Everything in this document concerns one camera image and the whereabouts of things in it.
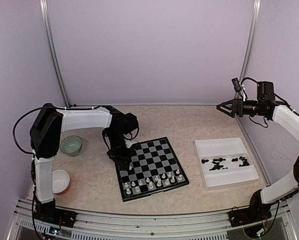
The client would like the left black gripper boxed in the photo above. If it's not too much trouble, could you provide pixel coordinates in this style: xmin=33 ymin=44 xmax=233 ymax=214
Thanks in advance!
xmin=106 ymin=128 xmax=136 ymax=171

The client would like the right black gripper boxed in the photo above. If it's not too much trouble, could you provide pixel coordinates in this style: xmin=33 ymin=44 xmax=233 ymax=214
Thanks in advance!
xmin=217 ymin=97 xmax=265 ymax=118

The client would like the white chess queen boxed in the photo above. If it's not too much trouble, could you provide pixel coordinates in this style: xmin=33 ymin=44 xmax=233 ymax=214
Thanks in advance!
xmin=148 ymin=181 xmax=154 ymax=190

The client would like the white chess king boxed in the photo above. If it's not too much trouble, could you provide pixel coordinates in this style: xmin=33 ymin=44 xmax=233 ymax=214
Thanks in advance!
xmin=156 ymin=179 xmax=162 ymax=187

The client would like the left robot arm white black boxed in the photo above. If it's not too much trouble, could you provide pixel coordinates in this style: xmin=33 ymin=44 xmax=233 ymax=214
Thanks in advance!
xmin=29 ymin=103 xmax=139 ymax=223

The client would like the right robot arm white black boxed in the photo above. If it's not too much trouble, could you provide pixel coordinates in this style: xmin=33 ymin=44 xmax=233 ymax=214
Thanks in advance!
xmin=216 ymin=78 xmax=299 ymax=226

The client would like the black grey chess board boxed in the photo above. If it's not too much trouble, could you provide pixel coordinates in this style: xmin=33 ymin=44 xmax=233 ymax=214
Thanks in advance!
xmin=115 ymin=136 xmax=190 ymax=202

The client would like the black chess pieces right cluster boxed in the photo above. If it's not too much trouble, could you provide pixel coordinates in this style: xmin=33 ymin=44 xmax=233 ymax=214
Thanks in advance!
xmin=231 ymin=156 xmax=250 ymax=167

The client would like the black chess pieces cluster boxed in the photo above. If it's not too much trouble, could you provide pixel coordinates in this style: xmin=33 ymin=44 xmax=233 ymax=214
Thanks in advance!
xmin=231 ymin=156 xmax=250 ymax=167
xmin=209 ymin=157 xmax=228 ymax=171

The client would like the green glass bowl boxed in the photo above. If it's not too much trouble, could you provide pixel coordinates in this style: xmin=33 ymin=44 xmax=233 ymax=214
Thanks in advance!
xmin=60 ymin=135 xmax=83 ymax=157

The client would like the white plastic tray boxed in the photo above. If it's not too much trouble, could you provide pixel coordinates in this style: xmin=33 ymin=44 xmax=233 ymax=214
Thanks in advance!
xmin=194 ymin=137 xmax=259 ymax=191

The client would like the white orange bowl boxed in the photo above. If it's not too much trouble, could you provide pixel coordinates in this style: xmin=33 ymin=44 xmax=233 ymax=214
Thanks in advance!
xmin=52 ymin=169 xmax=70 ymax=195

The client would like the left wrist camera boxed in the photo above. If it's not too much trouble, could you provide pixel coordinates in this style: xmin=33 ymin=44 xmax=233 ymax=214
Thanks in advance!
xmin=125 ymin=140 xmax=139 ymax=148

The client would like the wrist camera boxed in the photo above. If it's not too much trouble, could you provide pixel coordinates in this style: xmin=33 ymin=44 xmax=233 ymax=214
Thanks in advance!
xmin=231 ymin=77 xmax=248 ymax=101
xmin=125 ymin=140 xmax=139 ymax=148

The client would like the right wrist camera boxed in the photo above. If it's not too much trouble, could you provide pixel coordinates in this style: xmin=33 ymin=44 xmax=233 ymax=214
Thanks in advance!
xmin=231 ymin=77 xmax=248 ymax=101

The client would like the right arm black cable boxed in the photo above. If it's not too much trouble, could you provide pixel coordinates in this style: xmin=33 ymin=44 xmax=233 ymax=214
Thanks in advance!
xmin=240 ymin=76 xmax=298 ymax=113

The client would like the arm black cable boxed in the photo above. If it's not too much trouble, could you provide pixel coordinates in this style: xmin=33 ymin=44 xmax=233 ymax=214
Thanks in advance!
xmin=13 ymin=104 xmax=102 ymax=156
xmin=240 ymin=76 xmax=298 ymax=113

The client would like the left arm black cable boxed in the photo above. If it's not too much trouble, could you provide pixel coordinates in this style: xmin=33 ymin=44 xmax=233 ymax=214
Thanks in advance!
xmin=13 ymin=104 xmax=102 ymax=156

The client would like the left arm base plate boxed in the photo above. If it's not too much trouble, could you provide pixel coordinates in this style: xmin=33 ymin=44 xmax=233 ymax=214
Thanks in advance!
xmin=33 ymin=204 xmax=77 ymax=228

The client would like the right aluminium frame post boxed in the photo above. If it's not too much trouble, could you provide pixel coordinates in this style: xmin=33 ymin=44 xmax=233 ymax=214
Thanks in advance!
xmin=238 ymin=0 xmax=262 ymax=82

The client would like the aluminium frame post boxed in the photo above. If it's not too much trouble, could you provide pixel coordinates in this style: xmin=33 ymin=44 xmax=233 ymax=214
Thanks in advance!
xmin=238 ymin=0 xmax=262 ymax=82
xmin=39 ymin=0 xmax=71 ymax=108

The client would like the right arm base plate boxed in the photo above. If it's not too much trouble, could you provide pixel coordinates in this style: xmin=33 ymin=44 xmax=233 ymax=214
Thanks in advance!
xmin=228 ymin=207 xmax=272 ymax=228

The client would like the aluminium front rail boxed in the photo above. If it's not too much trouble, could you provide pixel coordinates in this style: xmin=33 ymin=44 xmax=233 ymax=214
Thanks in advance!
xmin=3 ymin=199 xmax=299 ymax=240

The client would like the left aluminium frame post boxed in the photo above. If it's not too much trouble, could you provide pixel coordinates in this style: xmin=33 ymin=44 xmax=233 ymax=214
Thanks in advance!
xmin=39 ymin=0 xmax=71 ymax=108

